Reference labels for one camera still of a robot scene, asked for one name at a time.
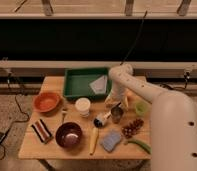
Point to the white cup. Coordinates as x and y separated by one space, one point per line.
83 105

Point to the bunch of red grapes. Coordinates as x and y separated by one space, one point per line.
132 128

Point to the black and white brush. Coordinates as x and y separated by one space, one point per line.
102 119

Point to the grey cloth in tray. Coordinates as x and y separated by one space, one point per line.
99 85

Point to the blue sponge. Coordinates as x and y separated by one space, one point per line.
110 140

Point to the metal fork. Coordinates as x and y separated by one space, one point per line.
64 113

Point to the small green cup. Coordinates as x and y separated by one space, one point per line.
141 108

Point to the green plastic tray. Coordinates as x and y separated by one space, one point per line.
77 83

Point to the wooden table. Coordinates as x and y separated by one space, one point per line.
33 148

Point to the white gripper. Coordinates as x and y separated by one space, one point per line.
117 96

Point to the metal cup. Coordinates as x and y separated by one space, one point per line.
116 114

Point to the green pepper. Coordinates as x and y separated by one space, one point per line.
140 143

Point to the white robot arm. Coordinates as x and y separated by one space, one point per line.
173 121

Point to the purple bowl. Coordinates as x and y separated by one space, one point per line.
68 135

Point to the orange bowl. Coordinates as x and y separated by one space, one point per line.
46 102

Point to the orange fruit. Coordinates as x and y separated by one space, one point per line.
129 95

